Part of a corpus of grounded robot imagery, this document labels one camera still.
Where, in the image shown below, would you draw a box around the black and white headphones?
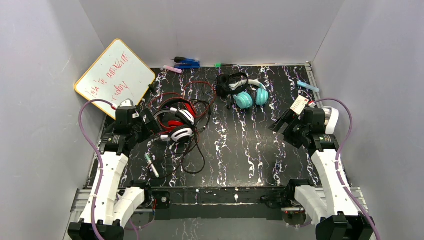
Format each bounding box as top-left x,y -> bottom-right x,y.
153,107 -> 195,143

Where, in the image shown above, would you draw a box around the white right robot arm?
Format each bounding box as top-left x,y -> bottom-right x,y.
269,107 -> 374,240

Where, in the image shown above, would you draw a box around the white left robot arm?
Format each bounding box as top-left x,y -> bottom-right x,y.
67,106 -> 161,240

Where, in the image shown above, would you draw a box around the red headphones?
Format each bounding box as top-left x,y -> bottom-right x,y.
145,80 -> 218,142

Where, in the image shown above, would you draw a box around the white beige headphones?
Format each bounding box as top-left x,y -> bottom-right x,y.
322,106 -> 339,134

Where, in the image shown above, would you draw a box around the teal headphones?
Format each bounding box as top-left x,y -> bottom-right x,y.
215,72 -> 269,109

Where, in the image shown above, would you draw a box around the white green capped pen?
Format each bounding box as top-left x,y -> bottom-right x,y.
144,153 -> 160,178

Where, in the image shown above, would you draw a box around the light blue marker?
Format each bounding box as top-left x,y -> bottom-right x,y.
297,80 -> 320,93

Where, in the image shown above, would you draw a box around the yellow framed whiteboard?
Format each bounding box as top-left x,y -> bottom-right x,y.
74,38 -> 156,107

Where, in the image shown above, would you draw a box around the pink marker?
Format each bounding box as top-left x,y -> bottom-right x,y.
163,65 -> 183,74

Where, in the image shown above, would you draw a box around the blue stapler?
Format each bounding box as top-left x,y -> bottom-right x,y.
173,56 -> 201,69

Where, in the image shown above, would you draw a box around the green capped marker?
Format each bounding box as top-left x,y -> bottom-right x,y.
214,63 -> 239,68

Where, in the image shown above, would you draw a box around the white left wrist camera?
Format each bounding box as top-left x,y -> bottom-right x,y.
119,98 -> 134,107

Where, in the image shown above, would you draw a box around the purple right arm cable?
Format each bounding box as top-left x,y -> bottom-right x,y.
312,97 -> 382,240

